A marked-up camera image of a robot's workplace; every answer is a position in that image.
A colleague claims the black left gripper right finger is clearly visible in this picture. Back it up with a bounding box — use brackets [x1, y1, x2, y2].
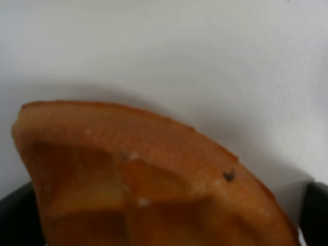
[299, 182, 328, 246]

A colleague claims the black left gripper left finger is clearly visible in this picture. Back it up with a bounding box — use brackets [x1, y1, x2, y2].
[0, 183, 46, 245]

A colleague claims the orange waffle wedge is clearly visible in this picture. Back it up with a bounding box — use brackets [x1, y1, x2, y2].
[12, 101, 299, 245]

